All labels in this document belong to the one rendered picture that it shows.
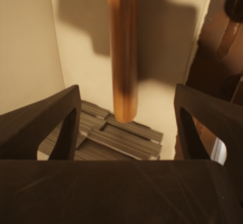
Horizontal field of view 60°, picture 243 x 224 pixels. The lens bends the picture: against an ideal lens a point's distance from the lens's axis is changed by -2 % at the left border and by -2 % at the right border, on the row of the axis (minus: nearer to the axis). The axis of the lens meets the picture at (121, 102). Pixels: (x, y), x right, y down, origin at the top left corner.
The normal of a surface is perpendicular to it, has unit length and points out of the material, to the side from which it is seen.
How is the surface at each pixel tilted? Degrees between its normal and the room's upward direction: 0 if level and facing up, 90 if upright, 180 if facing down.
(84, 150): 90
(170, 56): 0
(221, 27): 0
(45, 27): 90
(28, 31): 90
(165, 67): 0
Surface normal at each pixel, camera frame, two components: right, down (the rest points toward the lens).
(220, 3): -0.47, 0.53
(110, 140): 0.01, -0.79
